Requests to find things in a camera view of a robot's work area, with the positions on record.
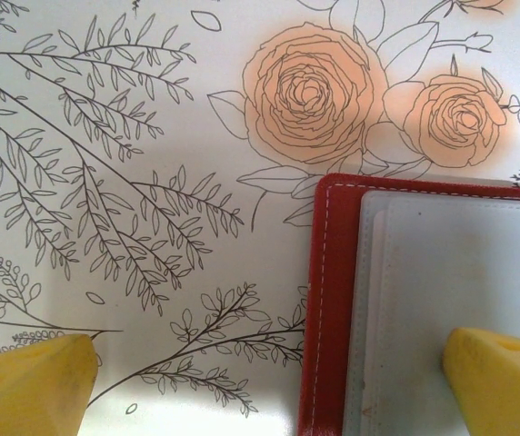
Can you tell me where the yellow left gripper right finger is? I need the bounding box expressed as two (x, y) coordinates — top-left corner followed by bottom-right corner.
(441, 326), (520, 436)

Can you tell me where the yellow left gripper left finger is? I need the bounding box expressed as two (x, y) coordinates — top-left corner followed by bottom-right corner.
(0, 332), (100, 436)

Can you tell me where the red leather card holder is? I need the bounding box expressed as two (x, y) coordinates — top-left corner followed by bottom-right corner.
(295, 172), (520, 436)

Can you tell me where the floral tablecloth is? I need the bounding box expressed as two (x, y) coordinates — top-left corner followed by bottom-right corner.
(0, 0), (520, 436)

